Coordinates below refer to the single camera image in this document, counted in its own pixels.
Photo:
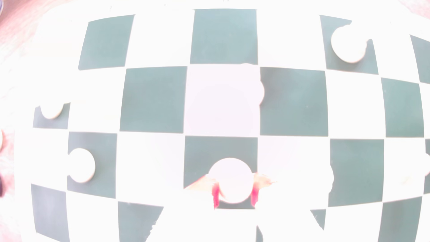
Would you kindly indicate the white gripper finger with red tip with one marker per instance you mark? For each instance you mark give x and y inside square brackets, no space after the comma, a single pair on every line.
[188,215]
[285,215]

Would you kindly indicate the white chess bishop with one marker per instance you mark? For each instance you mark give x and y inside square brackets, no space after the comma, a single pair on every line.
[231,180]

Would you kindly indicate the white chess queen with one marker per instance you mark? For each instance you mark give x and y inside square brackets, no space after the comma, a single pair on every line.
[330,178]

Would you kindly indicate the white chess pawn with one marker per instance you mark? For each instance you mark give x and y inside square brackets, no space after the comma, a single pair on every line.
[252,88]
[82,165]
[428,164]
[52,110]

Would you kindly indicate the green and white chess mat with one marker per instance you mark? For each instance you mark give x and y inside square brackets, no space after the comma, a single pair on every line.
[154,100]

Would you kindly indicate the white chess rook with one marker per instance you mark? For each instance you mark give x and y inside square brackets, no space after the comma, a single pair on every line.
[349,43]

